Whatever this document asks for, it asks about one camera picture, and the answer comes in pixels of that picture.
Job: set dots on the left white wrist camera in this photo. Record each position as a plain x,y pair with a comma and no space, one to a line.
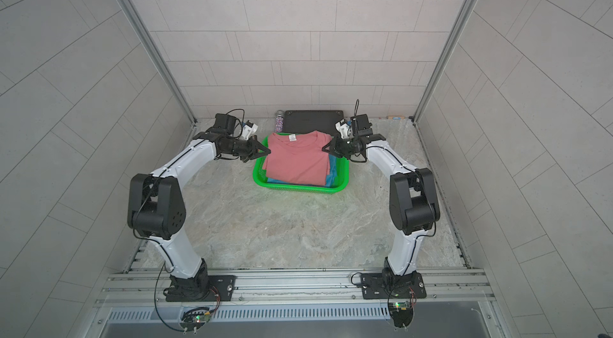
248,130

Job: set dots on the right green circuit board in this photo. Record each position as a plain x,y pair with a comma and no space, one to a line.
401,313

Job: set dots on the black hard case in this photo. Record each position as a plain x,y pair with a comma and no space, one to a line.
304,122

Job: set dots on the left green circuit board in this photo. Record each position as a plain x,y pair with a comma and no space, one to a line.
194,319

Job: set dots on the green plastic basket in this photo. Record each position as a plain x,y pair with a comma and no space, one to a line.
340,183

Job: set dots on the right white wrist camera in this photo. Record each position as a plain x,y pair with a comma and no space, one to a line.
344,129

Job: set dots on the aluminium mounting rail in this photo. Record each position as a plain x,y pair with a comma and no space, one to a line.
144,287

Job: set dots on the purple patterned bottle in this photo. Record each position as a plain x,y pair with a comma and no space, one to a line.
279,118

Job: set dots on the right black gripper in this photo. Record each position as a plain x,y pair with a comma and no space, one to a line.
337,147

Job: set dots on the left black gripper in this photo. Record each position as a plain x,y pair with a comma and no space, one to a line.
249,149

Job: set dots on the green circuit board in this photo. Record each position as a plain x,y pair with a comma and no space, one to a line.
401,313
194,319

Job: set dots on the pink t-shirt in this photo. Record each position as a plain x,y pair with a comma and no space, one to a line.
298,159

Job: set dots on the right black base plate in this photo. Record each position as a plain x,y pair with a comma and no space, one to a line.
384,285

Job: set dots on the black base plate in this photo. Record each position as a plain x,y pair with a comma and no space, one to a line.
384,285
200,289

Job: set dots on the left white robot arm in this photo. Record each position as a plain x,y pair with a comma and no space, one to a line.
157,212

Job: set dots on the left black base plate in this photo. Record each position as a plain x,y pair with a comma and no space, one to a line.
200,289

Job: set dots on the blue t-shirt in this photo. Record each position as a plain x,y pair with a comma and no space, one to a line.
329,179

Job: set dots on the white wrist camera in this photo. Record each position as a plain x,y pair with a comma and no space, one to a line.
248,130
344,129

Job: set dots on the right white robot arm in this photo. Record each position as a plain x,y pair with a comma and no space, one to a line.
413,207

